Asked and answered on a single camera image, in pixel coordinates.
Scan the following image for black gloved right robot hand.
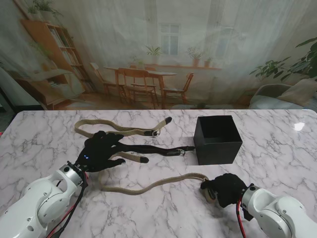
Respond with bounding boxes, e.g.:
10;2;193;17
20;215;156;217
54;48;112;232
200;173;249;209

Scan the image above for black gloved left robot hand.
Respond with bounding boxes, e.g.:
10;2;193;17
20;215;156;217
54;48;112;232
75;130;126;174

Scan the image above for beige braided belt silver buckle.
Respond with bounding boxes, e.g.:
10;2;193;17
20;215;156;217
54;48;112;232
98;151;216;200
75;117;173;137

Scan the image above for black square storage box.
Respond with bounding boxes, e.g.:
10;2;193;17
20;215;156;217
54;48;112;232
194;115;243;166

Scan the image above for black woven belt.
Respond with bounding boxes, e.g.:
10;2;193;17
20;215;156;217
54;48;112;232
115;142;196;157

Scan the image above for printed room scene backdrop curtain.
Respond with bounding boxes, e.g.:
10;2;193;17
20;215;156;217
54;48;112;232
0;0;317;111

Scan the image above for red black right arm cables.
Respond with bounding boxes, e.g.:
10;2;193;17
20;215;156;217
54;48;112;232
235;198;251;238

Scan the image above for red black arm cables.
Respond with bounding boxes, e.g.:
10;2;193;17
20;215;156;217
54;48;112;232
46;172;90;238
235;198;251;238

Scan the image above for red black left arm cables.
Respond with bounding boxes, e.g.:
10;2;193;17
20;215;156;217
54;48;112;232
46;172;90;238

